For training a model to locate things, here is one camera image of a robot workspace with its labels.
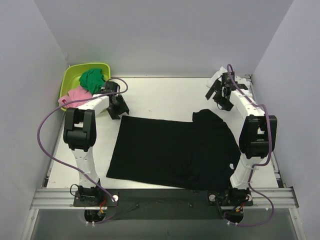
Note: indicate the aluminium frame rail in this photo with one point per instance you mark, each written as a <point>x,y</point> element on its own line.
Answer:
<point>59,198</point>

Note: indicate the pink t-shirt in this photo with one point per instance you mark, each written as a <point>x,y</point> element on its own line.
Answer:
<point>78,93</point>

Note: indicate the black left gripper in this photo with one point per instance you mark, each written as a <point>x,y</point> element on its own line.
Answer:
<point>119,107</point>

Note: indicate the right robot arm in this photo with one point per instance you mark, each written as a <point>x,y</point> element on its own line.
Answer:
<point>258,135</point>

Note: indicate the white folded t-shirt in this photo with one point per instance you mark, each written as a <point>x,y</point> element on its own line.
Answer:
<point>218,74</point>

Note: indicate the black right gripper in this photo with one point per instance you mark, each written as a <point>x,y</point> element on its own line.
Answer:
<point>217,94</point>

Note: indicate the green t-shirt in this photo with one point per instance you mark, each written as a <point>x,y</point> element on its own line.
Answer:
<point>92,80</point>

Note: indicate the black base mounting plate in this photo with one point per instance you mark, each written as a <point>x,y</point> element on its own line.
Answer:
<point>162,204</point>

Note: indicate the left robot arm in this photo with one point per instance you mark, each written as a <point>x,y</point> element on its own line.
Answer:
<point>80,134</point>

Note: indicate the lime green plastic tub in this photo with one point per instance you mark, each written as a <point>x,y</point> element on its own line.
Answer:
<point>72,76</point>

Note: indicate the black t-shirt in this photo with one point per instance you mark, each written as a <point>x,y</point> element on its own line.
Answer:
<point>198,155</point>

